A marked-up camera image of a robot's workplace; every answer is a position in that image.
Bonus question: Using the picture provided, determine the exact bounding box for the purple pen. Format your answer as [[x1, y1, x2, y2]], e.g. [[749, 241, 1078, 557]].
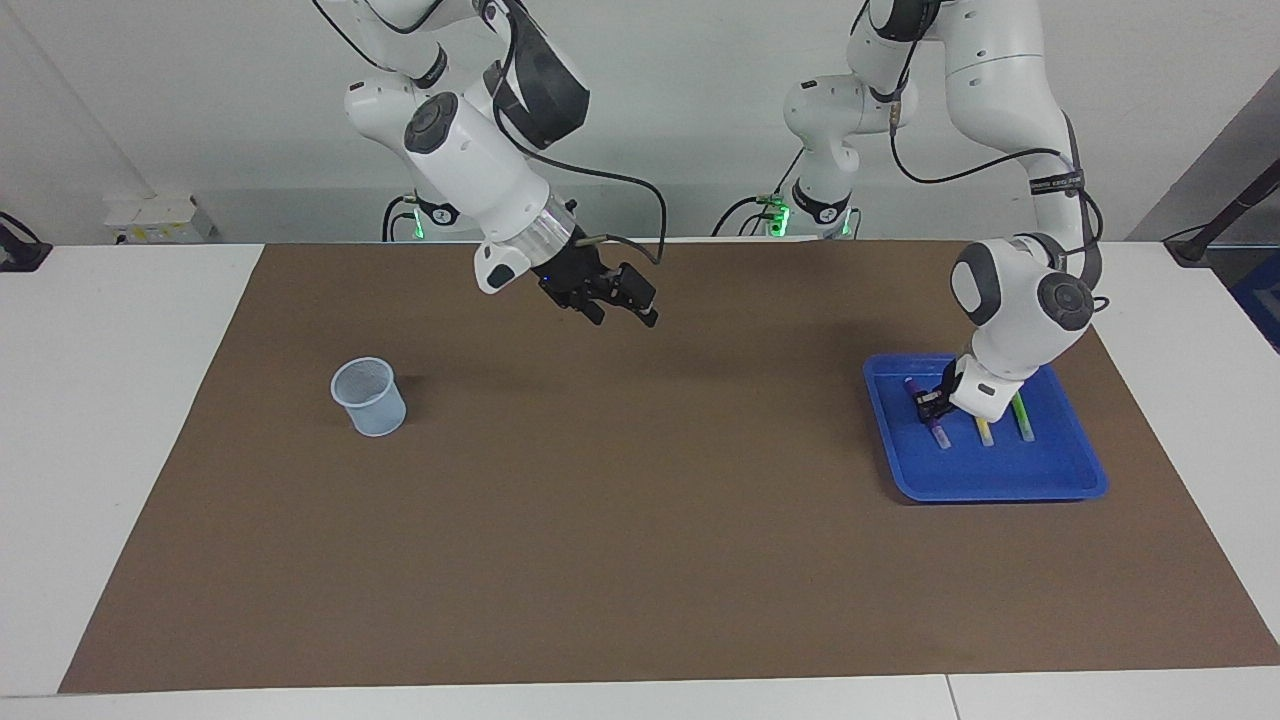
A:
[[904, 376, 947, 450]]

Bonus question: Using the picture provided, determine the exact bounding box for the blue plastic tray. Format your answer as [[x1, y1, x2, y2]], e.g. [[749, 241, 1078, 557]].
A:
[[863, 353, 1109, 503]]

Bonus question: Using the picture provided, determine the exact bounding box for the light blue mesh cup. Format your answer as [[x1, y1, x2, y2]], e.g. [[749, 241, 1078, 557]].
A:
[[330, 357, 408, 438]]

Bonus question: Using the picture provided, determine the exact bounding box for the brown table mat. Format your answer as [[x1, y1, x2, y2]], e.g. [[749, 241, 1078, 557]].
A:
[[58, 238, 1280, 694]]

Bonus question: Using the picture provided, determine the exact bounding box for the blue crate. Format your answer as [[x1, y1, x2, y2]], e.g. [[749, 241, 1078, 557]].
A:
[[1232, 250, 1280, 353]]

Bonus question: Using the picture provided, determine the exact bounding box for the black stand pole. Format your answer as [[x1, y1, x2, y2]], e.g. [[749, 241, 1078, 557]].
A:
[[1163, 160, 1280, 266]]

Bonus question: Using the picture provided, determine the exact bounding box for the black table clamp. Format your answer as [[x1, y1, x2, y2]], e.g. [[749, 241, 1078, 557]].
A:
[[0, 212, 53, 273]]

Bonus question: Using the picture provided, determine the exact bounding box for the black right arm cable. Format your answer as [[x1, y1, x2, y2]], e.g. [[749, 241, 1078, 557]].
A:
[[480, 0, 669, 266]]

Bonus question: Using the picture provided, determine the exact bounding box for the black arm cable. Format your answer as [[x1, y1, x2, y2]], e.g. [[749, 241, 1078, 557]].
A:
[[480, 0, 669, 266], [850, 0, 1111, 311]]

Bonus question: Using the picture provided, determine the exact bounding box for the black left base cable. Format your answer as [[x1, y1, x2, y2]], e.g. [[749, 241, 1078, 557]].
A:
[[712, 150, 806, 238]]

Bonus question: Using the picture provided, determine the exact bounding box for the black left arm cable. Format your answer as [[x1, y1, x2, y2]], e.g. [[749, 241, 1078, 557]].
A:
[[850, 0, 1111, 311]]

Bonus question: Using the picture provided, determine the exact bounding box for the white wall socket box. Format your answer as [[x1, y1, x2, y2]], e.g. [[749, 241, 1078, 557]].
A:
[[105, 195, 216, 246]]

